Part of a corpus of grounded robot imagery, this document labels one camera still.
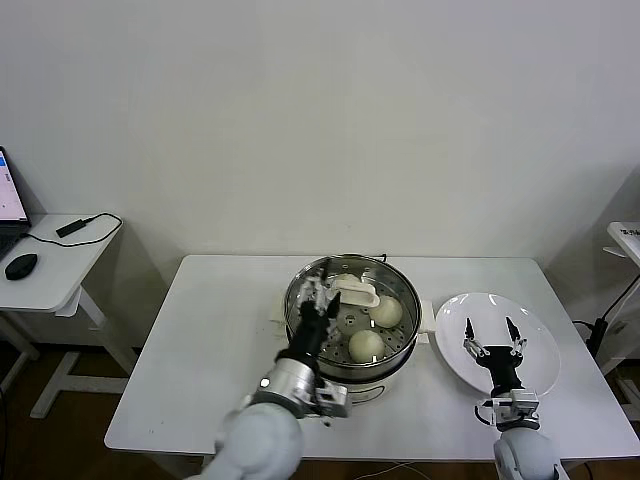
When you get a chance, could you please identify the black power cable with plug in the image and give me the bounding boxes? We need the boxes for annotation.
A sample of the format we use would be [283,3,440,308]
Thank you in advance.
[572,279,640,354]

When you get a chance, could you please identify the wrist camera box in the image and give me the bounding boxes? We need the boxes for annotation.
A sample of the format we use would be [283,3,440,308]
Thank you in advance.
[509,391,541,424]
[314,382,351,419]

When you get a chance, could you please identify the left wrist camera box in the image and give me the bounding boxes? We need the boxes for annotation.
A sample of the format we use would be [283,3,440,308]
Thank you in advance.
[314,382,351,419]

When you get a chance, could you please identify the glass pot lid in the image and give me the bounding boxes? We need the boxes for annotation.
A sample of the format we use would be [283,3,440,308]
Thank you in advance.
[284,255,421,369]

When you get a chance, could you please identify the black usb adapter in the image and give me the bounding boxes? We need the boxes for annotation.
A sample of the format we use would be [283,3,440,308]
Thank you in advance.
[54,217,97,239]

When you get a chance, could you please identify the black computer mouse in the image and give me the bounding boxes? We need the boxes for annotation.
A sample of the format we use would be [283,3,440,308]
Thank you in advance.
[3,253,39,281]

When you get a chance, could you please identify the white equipment stand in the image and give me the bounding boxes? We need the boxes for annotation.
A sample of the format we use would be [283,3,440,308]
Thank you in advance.
[594,221,640,416]

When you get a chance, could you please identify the black laptop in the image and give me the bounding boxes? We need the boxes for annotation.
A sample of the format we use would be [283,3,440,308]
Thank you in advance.
[0,146,32,261]

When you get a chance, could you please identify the white side desk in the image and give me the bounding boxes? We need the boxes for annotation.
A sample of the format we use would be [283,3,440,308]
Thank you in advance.
[0,213,140,421]

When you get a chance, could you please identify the white round plate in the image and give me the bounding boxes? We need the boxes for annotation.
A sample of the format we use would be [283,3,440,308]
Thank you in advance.
[433,292,561,401]

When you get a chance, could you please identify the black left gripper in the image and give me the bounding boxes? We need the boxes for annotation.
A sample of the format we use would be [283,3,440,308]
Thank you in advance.
[277,257,343,361]

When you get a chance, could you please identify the perforated steel steamer basket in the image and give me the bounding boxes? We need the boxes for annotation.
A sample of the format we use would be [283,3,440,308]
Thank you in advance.
[283,254,422,371]

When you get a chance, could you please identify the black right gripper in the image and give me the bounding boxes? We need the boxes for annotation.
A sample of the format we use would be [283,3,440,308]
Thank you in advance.
[461,316,529,400]

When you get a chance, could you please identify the thin black laptop cable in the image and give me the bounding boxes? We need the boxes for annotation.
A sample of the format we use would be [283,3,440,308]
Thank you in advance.
[19,213,123,248]

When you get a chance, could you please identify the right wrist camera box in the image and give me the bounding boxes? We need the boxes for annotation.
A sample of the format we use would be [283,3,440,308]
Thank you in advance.
[509,391,541,424]

